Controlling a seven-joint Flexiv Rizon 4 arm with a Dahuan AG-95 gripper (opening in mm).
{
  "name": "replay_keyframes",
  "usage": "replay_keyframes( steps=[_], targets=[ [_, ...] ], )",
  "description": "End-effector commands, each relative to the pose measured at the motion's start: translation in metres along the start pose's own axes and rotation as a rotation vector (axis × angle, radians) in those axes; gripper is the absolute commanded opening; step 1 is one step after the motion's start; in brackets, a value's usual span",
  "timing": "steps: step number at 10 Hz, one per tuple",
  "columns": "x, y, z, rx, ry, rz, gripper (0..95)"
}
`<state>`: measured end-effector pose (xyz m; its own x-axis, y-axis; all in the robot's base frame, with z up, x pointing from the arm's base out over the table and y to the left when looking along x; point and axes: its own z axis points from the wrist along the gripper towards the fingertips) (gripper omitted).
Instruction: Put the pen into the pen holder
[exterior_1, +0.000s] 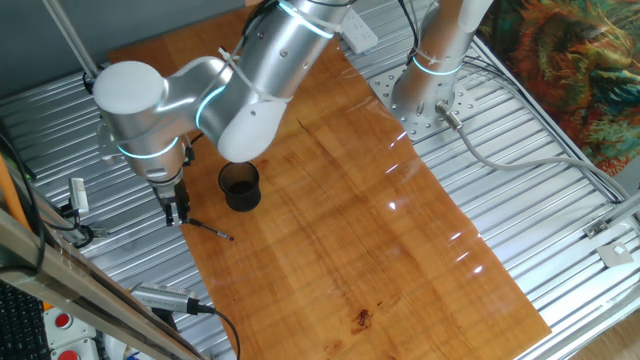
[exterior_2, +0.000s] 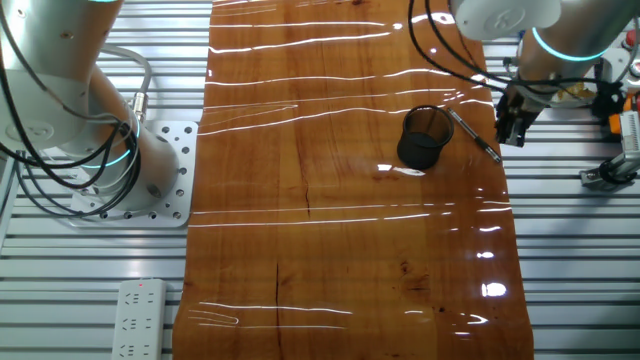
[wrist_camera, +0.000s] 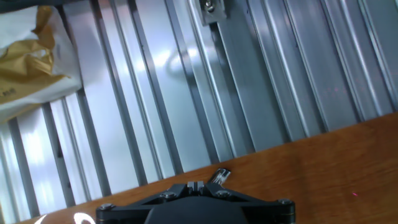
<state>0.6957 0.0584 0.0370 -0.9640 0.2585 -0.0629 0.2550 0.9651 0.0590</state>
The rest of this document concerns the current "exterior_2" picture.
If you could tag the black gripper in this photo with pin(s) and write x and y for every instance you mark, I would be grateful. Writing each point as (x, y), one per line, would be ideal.
(515, 107)

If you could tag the black and silver pen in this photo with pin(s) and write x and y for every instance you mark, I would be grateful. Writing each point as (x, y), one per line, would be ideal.
(472, 134)

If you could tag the black mesh pen holder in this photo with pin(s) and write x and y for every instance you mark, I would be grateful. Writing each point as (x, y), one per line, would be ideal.
(425, 145)

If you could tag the orange box with red button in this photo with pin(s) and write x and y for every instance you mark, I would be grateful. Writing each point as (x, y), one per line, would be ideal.
(620, 120)

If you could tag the grey box with red button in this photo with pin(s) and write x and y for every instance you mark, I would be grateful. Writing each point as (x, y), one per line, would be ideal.
(632, 41)
(629, 72)

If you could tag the white power strip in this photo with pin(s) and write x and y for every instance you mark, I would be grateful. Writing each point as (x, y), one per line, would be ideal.
(140, 320)

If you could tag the silver depth camera with label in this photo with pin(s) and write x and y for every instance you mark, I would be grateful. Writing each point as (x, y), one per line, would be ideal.
(631, 135)

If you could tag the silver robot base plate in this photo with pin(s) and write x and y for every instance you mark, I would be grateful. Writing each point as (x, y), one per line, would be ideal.
(175, 200)

